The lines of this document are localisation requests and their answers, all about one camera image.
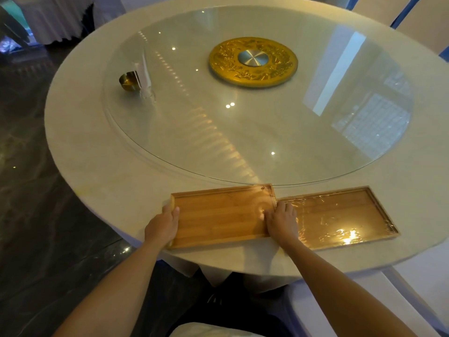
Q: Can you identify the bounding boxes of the person's left hand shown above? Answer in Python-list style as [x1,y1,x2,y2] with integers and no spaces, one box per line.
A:
[145,205,180,248]

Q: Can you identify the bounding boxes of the person's right hand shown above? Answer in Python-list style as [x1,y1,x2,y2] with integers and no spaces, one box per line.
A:
[264,201,300,248]

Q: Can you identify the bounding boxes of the bare wooden tray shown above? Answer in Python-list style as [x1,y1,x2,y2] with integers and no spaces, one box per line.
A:
[167,184,278,250]

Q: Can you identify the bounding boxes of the person's right forearm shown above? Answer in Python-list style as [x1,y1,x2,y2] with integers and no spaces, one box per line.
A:
[279,238,418,337]

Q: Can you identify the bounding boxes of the person's left forearm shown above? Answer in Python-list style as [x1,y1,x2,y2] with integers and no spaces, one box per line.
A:
[53,237,170,337]

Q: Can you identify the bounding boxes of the plastic-wrapped wooden tray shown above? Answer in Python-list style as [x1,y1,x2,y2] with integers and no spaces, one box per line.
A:
[276,186,401,251]

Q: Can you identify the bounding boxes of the round glass turntable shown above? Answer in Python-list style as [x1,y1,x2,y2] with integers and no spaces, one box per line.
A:
[102,5,415,187]

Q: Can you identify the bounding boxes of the person's black trousers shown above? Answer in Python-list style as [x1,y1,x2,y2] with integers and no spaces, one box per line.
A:
[168,272,296,337]

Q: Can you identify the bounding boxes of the white tablecloth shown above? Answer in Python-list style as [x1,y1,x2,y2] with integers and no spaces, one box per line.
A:
[44,0,449,295]

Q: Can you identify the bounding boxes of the person's white shirt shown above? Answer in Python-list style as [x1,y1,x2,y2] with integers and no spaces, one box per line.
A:
[168,322,265,337]

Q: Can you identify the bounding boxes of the clear acrylic sign holder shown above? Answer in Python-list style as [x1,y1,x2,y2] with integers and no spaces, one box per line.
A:
[134,52,156,103]

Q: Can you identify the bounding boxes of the small gold bowl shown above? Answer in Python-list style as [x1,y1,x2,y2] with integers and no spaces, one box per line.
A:
[119,71,141,92]

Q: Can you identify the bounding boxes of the gold ornate turntable base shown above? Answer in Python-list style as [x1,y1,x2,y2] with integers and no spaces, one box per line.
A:
[209,37,299,89]

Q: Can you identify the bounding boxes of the silver round centre cap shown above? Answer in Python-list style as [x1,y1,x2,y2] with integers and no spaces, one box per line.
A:
[237,49,270,68]

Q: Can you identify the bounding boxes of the white draped table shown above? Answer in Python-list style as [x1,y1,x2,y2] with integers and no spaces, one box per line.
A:
[12,0,125,45]

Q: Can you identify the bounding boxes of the white covered chair blue sash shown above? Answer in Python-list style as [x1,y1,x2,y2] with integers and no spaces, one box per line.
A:
[347,0,449,62]

